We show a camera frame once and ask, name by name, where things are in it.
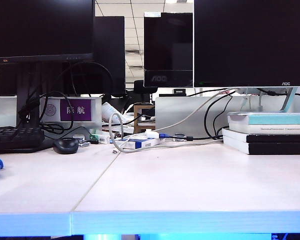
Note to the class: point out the white power adapter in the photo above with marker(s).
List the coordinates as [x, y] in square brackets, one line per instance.
[152, 133]

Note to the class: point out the wooden shelf box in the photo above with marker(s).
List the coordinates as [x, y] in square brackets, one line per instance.
[135, 120]

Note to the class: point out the blue VGA connector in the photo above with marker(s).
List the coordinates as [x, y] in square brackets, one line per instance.
[164, 136]

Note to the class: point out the white and blue carton box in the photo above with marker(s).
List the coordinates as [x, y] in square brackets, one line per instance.
[140, 143]

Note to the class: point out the grey partition panel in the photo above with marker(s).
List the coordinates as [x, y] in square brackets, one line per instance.
[175, 112]

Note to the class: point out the black office chair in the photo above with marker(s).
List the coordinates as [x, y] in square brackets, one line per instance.
[140, 87]

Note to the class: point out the small black desk device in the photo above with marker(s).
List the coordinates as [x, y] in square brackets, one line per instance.
[179, 91]

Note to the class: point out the white crumpled package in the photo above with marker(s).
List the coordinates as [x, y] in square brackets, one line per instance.
[110, 111]

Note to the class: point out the small white green box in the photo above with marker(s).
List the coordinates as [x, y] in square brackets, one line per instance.
[102, 138]

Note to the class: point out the silver USB stick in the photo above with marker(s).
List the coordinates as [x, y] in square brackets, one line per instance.
[85, 143]

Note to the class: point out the ceiling air vent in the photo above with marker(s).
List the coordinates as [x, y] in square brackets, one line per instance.
[133, 52]

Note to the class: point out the purple acrylic name plate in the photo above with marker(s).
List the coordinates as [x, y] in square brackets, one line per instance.
[75, 110]

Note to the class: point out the black AOC monitor glossy strip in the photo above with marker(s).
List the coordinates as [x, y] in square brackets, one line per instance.
[167, 42]

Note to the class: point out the dark monitor rear panel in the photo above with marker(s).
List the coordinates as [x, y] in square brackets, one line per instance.
[110, 50]

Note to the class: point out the black computer mouse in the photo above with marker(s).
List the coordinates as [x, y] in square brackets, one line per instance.
[65, 145]

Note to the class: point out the white book with spine text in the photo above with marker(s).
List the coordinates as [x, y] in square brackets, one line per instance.
[265, 129]

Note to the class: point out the teal cover book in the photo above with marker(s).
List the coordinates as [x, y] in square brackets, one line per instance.
[272, 118]

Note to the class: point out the black monitor stand column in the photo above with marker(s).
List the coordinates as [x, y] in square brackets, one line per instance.
[27, 80]

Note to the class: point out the black AOC monitor silver trim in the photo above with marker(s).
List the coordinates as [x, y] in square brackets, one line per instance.
[252, 40]

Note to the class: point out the black keyboard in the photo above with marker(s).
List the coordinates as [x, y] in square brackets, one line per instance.
[12, 140]

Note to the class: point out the silver monitor stand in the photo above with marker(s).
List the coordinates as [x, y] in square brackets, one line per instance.
[288, 100]

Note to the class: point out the black monitor with orange logo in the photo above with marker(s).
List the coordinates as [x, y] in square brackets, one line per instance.
[40, 27]

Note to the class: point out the frosted grey divider panel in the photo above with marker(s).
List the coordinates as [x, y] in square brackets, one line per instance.
[2, 112]

